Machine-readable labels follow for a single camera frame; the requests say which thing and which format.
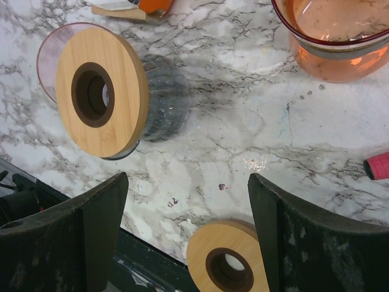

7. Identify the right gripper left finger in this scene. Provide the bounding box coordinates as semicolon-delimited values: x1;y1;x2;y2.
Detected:
1;173;128;291

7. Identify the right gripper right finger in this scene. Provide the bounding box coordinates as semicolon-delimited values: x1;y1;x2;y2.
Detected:
248;173;388;291

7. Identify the wooden dripper ring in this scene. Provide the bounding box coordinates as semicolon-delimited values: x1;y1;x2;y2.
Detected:
55;25;150;159
185;218;271;292

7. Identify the pink plastic dripper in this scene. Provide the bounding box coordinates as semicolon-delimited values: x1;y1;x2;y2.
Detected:
36;22;107;103

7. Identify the orange coffee filter box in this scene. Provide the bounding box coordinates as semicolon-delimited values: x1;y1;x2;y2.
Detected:
88;0;174;22

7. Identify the orange glass carafe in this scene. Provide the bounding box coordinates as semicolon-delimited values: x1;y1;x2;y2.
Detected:
272;0;388;83

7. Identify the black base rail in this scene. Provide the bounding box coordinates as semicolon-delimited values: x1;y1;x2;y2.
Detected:
1;161;196;291

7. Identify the pink handled tool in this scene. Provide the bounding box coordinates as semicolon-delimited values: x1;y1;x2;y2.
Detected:
363;152;389;180

